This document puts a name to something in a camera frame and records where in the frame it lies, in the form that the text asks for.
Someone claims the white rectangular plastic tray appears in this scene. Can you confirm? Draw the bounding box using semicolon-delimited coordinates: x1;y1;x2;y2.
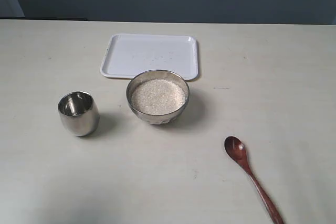
100;34;199;81

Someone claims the steel bowl of rice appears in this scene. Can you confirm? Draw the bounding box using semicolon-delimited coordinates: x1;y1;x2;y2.
126;70;190;125

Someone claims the shiny steel cup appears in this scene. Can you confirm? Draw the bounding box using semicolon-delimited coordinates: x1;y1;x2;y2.
58;91;100;137

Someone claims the brown wooden spoon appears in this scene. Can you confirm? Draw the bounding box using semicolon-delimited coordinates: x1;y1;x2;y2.
224;136;285;224

